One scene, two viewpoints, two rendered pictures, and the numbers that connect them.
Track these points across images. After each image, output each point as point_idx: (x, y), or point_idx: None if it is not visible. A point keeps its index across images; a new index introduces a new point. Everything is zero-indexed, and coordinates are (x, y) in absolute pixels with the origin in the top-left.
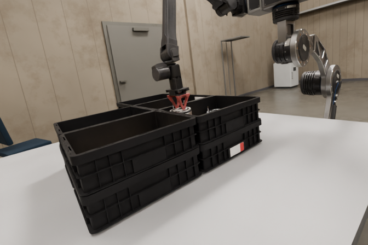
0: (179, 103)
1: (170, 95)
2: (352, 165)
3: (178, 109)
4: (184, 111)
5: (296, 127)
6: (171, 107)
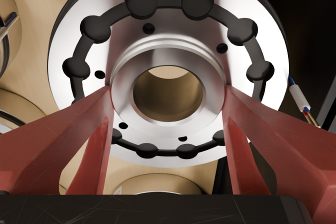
0: (66, 114)
1: (308, 196)
2: None
3: (202, 92)
4: (47, 60)
5: None
6: (325, 85)
